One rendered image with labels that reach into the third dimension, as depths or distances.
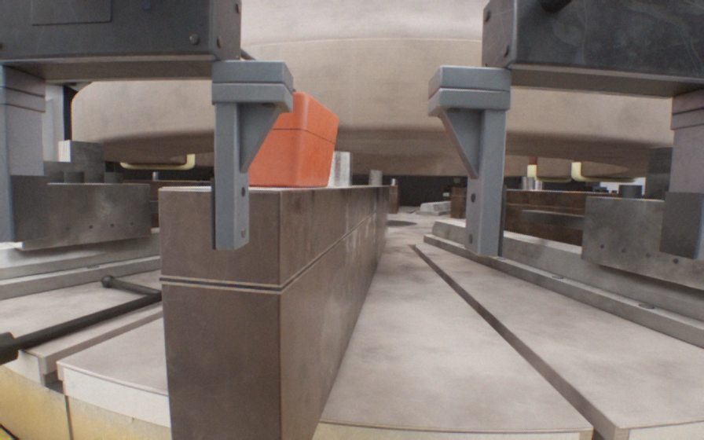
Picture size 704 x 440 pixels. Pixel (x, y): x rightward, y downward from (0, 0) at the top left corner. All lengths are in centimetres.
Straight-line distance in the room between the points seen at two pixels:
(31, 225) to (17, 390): 100
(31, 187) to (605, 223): 133
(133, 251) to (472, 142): 160
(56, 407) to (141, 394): 33
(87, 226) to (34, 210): 126
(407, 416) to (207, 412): 34
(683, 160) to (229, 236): 28
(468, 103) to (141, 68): 18
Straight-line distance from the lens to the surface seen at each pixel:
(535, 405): 77
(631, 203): 129
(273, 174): 50
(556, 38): 22
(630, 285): 141
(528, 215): 179
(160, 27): 22
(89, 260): 165
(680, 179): 29
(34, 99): 29
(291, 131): 49
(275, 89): 20
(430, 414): 69
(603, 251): 135
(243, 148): 21
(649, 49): 25
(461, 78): 21
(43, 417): 118
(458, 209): 442
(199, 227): 40
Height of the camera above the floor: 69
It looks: 6 degrees down
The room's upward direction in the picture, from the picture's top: 1 degrees clockwise
